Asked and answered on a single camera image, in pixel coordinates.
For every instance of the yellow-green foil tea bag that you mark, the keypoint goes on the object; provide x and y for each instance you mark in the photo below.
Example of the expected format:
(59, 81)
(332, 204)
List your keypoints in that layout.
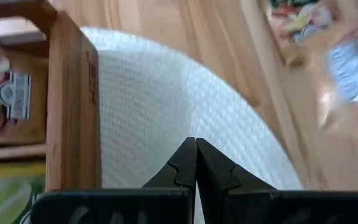
(5, 193)

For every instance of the wooden three-compartment box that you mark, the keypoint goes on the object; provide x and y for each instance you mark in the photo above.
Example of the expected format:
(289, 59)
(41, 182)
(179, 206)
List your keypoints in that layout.
(70, 109)

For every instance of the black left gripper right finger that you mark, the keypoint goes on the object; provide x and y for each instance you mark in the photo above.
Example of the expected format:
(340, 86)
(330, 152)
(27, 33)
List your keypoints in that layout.
(259, 208)

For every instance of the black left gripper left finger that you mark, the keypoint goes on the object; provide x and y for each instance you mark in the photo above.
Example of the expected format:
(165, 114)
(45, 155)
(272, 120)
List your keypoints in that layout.
(154, 205)

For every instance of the white round placemat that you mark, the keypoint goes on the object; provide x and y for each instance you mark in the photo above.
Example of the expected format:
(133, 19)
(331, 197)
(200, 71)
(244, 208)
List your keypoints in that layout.
(166, 93)

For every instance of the red foil tea bag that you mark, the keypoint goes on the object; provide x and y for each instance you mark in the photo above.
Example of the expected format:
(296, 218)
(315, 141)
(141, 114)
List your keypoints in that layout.
(350, 71)

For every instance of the beige foil tea bag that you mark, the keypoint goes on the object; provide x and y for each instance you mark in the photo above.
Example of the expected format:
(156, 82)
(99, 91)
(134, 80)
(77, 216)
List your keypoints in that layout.
(297, 18)
(14, 93)

